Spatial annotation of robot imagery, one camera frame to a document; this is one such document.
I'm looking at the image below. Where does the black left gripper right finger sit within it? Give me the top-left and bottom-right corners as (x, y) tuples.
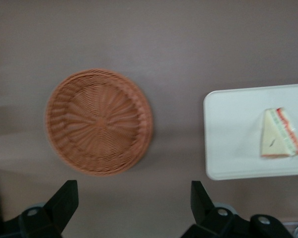
(180, 180), (252, 238)

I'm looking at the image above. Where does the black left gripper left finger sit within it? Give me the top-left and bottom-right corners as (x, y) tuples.
(18, 179), (79, 238)

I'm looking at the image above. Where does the triangular sandwich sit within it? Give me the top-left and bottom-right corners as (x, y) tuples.
(260, 107), (298, 158)

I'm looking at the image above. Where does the beige rectangular tray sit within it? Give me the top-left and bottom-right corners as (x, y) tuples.
(203, 83), (298, 181)

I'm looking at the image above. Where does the round brown wicker basket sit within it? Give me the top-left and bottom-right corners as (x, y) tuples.
(44, 68), (154, 177)

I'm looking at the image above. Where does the clear acrylic bottle rack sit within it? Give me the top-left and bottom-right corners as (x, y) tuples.
(283, 221), (298, 238)

